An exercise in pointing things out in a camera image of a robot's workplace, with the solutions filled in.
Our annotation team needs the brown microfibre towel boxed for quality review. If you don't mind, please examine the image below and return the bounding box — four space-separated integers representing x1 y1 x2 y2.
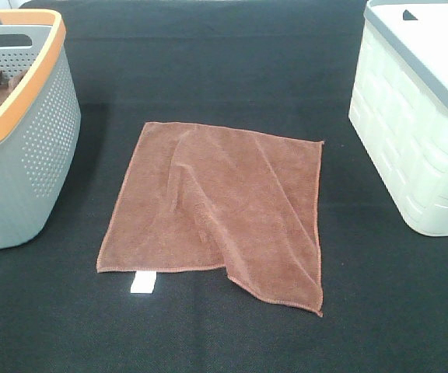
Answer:
96 122 324 314

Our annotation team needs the white woven-pattern storage basket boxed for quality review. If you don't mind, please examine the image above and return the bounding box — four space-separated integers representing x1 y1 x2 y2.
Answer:
348 1 448 236

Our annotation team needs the black fabric table cover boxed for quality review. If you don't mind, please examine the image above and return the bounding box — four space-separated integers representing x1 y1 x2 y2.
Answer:
0 1 448 372

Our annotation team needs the grey perforated laundry basket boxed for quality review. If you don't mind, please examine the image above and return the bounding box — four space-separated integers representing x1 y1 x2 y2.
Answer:
0 9 81 249

